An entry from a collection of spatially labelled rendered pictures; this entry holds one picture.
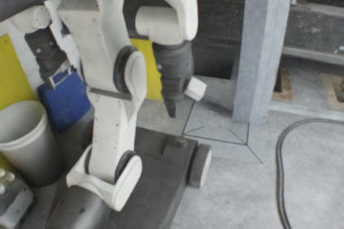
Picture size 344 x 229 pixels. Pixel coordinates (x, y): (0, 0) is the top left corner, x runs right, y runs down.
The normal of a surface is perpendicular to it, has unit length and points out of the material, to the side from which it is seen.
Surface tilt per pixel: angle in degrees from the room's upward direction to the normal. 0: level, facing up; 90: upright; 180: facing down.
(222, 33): 90
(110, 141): 60
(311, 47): 90
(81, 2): 35
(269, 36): 90
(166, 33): 101
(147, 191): 0
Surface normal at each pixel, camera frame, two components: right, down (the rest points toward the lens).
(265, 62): -0.07, 0.62
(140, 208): -0.04, -0.78
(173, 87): -0.33, 0.73
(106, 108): -0.32, 0.12
